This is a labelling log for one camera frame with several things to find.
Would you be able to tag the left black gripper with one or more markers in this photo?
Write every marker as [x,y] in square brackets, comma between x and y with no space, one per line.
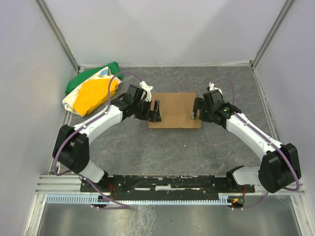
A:
[150,111]

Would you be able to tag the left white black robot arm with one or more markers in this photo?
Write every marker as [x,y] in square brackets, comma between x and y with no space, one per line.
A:
[72,147]

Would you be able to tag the brown cardboard box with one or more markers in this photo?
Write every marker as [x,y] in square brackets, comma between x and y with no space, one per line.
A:
[175,111]

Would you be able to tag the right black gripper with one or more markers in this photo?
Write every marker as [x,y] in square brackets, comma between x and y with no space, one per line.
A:
[200,109]

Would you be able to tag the aluminium frame post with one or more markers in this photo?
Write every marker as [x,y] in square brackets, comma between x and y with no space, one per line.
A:
[288,4]
[43,6]

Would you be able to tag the aluminium front rail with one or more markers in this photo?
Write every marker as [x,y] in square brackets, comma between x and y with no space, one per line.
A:
[72,184]

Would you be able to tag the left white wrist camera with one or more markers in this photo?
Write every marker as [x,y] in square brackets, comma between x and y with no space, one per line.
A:
[146,95]

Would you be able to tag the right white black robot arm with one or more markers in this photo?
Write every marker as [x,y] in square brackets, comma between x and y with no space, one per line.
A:
[279,167]

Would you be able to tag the light blue cable duct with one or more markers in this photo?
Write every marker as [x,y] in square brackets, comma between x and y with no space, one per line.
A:
[98,200]

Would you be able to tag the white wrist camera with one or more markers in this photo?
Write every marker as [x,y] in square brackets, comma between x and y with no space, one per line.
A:
[146,95]
[211,87]

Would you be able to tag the right aluminium frame post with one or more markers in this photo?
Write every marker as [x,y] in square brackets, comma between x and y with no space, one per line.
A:
[288,4]

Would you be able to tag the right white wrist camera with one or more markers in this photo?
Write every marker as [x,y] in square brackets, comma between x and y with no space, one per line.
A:
[211,87]

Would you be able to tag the left aluminium frame post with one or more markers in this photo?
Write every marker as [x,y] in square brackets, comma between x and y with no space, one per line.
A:
[43,6]

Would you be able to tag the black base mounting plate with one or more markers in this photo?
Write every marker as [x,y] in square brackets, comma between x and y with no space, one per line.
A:
[133,187]

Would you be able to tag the yellow white patterned cloth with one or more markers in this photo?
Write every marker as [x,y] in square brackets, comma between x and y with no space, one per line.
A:
[91,88]

